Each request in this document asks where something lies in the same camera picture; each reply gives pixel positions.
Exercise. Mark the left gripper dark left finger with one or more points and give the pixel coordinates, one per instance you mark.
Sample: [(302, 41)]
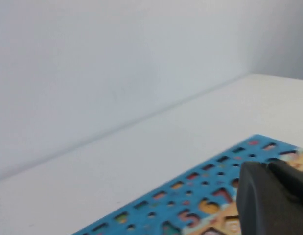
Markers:
[(263, 208)]

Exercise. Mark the ocean themed wooden puzzle board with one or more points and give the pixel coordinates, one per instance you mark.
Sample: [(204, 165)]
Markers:
[(163, 213)]

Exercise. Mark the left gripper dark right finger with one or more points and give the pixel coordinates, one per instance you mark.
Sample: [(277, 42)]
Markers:
[(293, 181)]

